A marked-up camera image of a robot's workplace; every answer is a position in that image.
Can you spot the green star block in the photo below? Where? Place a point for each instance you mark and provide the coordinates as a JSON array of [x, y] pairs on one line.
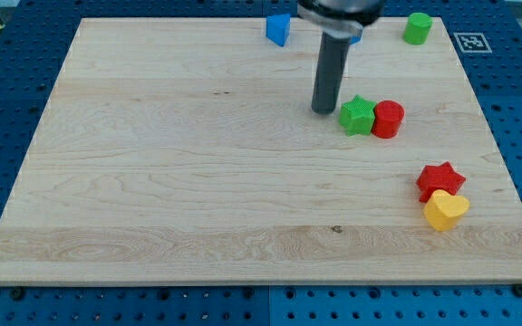
[[357, 116]]

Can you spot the yellow heart block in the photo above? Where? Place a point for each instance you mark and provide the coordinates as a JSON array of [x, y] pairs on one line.
[[443, 211]]

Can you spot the blue triangle block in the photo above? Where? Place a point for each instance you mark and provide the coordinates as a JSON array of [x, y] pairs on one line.
[[277, 28]]

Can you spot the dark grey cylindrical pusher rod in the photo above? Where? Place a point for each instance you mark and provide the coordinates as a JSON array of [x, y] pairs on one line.
[[329, 73]]

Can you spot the red star block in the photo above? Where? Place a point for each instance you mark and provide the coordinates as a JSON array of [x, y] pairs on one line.
[[443, 177]]

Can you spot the white fiducial marker tag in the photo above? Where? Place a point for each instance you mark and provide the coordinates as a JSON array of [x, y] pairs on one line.
[[470, 42]]

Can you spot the blue block behind rod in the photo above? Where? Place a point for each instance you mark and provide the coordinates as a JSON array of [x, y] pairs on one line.
[[356, 38]]

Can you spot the green cylinder block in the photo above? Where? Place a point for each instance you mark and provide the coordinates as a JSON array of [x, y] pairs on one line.
[[417, 28]]

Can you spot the wooden board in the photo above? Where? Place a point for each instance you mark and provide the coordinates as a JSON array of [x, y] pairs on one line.
[[185, 152]]

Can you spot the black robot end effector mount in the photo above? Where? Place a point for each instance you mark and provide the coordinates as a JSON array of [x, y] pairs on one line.
[[341, 18]]

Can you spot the red cylinder block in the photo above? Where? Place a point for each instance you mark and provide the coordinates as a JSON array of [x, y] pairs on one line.
[[388, 119]]

